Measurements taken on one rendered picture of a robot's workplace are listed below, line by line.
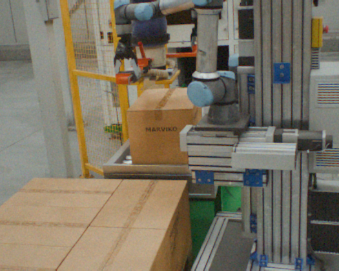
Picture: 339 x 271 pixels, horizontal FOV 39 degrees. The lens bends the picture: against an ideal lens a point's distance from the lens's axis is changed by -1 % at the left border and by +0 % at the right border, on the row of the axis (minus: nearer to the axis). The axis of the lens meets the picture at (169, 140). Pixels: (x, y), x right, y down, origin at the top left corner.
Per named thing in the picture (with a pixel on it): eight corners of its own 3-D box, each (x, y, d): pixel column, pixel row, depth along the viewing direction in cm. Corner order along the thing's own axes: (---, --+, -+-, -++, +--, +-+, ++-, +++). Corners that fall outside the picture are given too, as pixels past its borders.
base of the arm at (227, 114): (242, 115, 226) (241, 95, 223) (237, 125, 212) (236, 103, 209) (210, 115, 230) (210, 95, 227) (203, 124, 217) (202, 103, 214)
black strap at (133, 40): (135, 40, 295) (135, 33, 294) (172, 38, 291) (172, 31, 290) (126, 44, 274) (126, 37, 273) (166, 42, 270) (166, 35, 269)
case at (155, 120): (150, 142, 357) (145, 89, 344) (203, 140, 350) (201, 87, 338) (132, 172, 300) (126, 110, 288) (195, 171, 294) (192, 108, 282)
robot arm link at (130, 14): (157, 1, 217) (139, 2, 223) (141, 3, 209) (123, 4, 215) (159, 19, 219) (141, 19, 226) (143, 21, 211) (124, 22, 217)
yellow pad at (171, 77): (164, 73, 305) (164, 65, 304) (180, 72, 303) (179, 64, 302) (154, 84, 273) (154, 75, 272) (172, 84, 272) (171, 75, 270)
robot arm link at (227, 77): (241, 97, 219) (239, 68, 215) (225, 104, 209) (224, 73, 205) (218, 95, 226) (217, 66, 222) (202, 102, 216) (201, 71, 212)
